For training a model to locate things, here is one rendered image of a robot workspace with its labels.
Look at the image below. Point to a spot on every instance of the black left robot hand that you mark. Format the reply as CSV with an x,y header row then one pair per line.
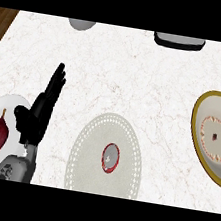
x,y
40,111

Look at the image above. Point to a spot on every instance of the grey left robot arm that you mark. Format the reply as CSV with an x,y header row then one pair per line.
x,y
17,167

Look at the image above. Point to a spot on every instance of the gold-rimmed white bowl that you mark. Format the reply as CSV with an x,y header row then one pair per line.
x,y
218,133

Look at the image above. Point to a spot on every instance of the red-rimmed can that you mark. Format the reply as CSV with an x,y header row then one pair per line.
x,y
110,158

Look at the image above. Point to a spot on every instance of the grey rounded object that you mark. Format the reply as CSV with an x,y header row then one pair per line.
x,y
81,24

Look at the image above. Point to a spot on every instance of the black and grey appliance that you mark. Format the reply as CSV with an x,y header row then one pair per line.
x,y
179,41

